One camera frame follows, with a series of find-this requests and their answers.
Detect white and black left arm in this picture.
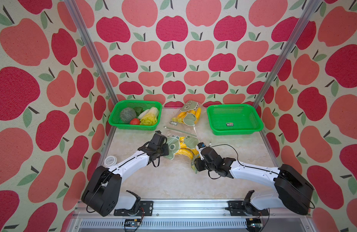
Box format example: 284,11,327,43
81,130,169,217

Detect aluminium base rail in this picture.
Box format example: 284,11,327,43
64,199,318,232

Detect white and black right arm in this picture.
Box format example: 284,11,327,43
194,143,314,216

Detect zip-top bag with dinosaur print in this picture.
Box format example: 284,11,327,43
165,133,200,174

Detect green broccoli head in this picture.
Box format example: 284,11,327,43
120,107,137,124

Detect yellow banana bunch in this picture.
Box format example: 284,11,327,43
169,136,199,160

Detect green basket with vegetables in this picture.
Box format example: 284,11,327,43
108,100,162,131

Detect aluminium frame post left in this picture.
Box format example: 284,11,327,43
64,0,118,104

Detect empty green plastic basket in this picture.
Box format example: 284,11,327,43
207,104,264,136

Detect small white lidded bottle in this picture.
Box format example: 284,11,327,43
104,156,117,168

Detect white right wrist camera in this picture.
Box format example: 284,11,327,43
196,142,206,153

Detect bananas in far bag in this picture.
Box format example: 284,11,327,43
172,107,202,127

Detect red tomato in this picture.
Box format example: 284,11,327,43
130,118,141,125

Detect green pepper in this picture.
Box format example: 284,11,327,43
134,107,143,116

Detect yellow-green cabbage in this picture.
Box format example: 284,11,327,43
138,107,159,126

